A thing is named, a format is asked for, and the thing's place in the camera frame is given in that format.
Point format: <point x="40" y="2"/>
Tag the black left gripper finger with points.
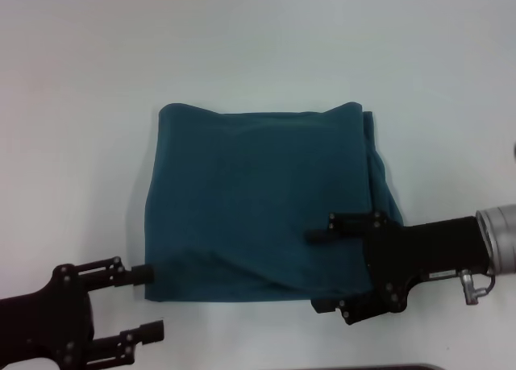
<point x="145" y="333"/>
<point x="133" y="275"/>

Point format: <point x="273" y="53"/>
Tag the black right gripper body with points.
<point x="423" y="257"/>

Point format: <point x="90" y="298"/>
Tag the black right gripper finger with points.
<point x="354" y="305"/>
<point x="338" y="231"/>

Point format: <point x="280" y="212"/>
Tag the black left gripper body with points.
<point x="44" y="325"/>

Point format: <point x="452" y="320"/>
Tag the teal t-shirt with white print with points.
<point x="262" y="184"/>

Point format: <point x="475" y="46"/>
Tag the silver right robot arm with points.
<point x="500" y="237"/>

